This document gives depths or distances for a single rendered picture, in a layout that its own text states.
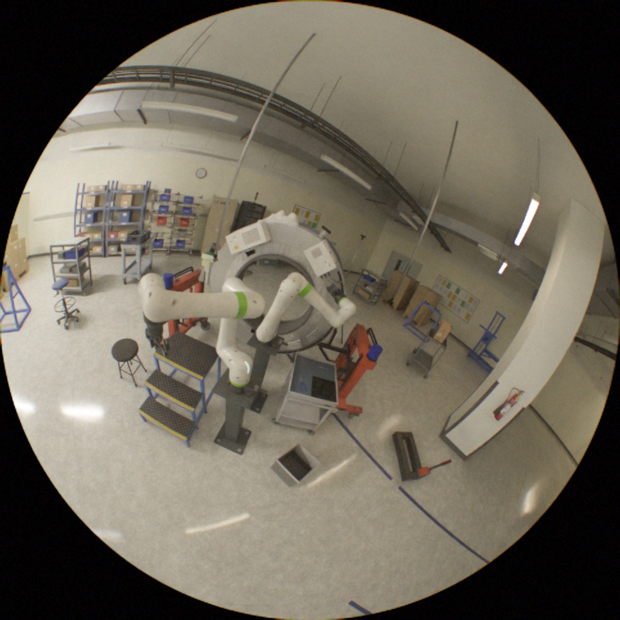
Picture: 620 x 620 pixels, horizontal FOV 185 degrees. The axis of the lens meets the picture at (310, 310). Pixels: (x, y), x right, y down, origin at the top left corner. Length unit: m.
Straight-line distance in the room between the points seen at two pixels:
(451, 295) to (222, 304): 9.62
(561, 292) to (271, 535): 3.97
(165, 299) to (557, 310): 3.51
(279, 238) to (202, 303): 1.17
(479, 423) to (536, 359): 1.22
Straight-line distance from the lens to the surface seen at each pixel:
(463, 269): 9.94
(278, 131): 4.65
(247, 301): 0.79
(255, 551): 1.99
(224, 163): 6.74
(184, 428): 1.93
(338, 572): 2.23
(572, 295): 3.31
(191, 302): 0.67
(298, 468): 2.09
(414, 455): 2.76
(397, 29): 2.55
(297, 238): 1.70
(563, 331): 3.25
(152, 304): 0.63
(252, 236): 1.62
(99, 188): 6.58
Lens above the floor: 1.94
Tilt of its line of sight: 25 degrees down
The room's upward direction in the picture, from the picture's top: 21 degrees clockwise
